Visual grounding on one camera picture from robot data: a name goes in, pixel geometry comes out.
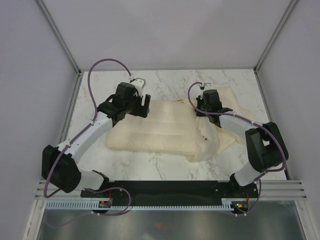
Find cream satin pillowcase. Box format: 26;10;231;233
174;86;253;164

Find cream pillow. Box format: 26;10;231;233
105;99;197;156

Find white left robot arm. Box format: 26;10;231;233
41;78;151;197

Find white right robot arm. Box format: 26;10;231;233
195;87;289;198

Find shiny metal sheet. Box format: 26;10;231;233
37;201;307;240

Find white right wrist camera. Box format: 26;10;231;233
199;82;213;91

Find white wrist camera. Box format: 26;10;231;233
199;82;213;91
129;76;146;96

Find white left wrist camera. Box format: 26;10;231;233
129;76;146;96

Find left aluminium frame post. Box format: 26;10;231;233
34;0;82;76

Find aluminium frame post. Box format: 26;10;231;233
34;0;82;76
252;0;300;72

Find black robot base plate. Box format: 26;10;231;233
80;179;259;208

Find white slotted cable duct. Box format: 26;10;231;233
45;199;239;211

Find right aluminium frame post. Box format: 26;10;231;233
252;0;300;72

